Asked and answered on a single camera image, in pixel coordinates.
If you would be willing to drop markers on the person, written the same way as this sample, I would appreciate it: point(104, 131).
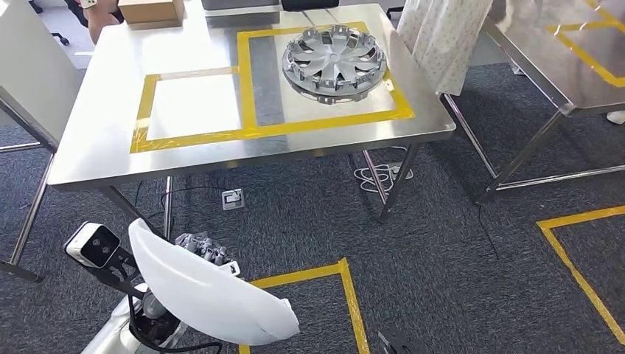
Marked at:
point(100, 22)
point(616, 117)
point(444, 39)

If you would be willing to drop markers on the white desk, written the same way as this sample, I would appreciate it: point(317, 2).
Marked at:
point(39, 58)

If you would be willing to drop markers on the white power strip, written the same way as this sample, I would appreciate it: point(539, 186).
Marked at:
point(398, 169)

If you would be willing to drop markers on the black carry bag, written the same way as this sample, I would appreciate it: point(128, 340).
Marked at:
point(310, 4)

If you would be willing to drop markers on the cardboard box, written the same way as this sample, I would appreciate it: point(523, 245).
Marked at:
point(151, 10)

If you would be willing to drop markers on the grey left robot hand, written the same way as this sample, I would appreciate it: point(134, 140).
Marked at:
point(205, 246)

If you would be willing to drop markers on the black office chair base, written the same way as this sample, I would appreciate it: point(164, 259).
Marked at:
point(61, 38)

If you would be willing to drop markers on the white smartphone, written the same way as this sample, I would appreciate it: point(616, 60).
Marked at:
point(88, 3)

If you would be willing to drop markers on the white plastic shell part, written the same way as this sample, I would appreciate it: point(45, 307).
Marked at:
point(210, 298)

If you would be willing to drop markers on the grey floor socket box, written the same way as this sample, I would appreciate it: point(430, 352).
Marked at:
point(233, 199)

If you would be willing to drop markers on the yellow workbench tape marking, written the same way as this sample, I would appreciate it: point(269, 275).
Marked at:
point(246, 97)

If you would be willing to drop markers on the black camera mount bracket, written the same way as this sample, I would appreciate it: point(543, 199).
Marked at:
point(114, 276)

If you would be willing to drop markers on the black robot body part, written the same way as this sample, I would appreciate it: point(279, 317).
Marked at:
point(395, 344)

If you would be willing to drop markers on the grey wheel cover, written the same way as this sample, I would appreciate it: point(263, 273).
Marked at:
point(334, 63)

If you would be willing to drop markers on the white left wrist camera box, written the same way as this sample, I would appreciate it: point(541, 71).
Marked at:
point(90, 244)

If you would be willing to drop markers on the grey laptop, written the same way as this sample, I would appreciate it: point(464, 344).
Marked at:
point(239, 4)

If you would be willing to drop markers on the steel workbench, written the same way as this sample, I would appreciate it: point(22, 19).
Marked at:
point(107, 146)
point(537, 53)
point(31, 210)

